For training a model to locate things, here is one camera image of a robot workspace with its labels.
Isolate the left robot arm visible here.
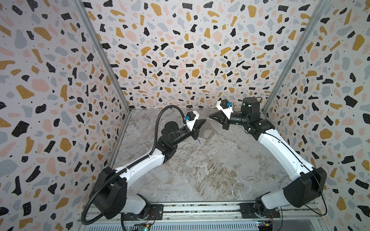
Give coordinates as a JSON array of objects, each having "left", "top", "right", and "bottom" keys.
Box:
[{"left": 82, "top": 119, "right": 206, "bottom": 225}]

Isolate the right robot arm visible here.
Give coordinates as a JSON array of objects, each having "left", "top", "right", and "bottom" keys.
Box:
[{"left": 209, "top": 97, "right": 327, "bottom": 217}]

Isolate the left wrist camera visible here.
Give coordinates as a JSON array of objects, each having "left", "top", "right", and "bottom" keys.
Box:
[{"left": 184, "top": 111, "right": 199, "bottom": 131}]

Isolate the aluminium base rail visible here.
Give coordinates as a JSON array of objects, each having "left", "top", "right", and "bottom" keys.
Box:
[{"left": 77, "top": 201, "right": 328, "bottom": 231}]

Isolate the black corrugated cable conduit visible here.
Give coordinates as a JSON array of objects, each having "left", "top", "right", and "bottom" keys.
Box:
[{"left": 80, "top": 104, "right": 186, "bottom": 226}]

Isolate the aluminium corner post right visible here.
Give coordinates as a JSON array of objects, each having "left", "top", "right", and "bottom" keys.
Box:
[{"left": 262, "top": 0, "right": 331, "bottom": 114}]

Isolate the aluminium corner post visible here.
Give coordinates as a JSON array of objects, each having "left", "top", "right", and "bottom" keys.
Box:
[
  {"left": 70, "top": 0, "right": 132, "bottom": 112},
  {"left": 262, "top": 0, "right": 331, "bottom": 114}
]

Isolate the circuit board with wires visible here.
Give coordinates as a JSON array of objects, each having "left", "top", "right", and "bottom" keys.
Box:
[{"left": 133, "top": 221, "right": 155, "bottom": 231}]

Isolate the aluminium corner post left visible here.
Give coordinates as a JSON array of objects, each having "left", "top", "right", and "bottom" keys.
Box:
[{"left": 70, "top": 0, "right": 132, "bottom": 112}]

